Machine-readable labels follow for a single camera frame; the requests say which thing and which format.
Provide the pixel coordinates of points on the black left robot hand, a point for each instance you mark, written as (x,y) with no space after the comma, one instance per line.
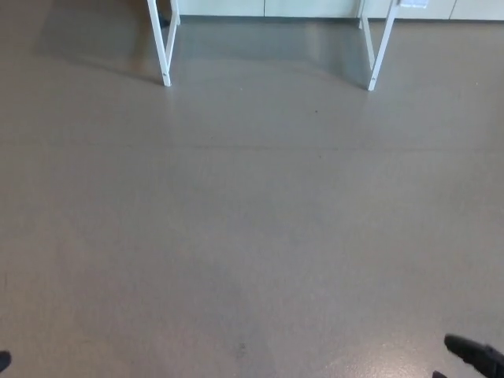
(4,362)

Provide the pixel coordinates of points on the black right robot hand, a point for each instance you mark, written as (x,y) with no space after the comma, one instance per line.
(472,350)

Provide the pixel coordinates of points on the white paper label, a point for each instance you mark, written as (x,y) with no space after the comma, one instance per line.
(412,3)

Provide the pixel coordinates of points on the small black floor object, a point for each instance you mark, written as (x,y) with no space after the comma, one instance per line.
(163,19)

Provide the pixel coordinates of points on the white metal table leg frame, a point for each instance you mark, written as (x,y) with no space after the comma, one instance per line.
(382,47)
(160,47)

